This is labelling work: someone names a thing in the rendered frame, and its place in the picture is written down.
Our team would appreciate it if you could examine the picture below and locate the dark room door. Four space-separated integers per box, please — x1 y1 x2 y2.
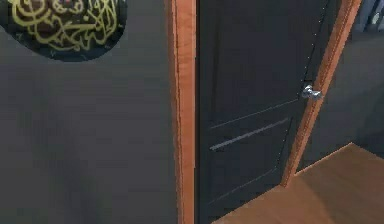
197 0 342 224

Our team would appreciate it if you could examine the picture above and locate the silver door handle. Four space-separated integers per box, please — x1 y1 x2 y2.
301 84 324 101

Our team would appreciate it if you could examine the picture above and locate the round black gold wall picture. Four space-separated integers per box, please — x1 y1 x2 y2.
0 0 129 63

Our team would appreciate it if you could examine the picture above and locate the orange wooden door frame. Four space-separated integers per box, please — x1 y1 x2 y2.
167 0 363 224

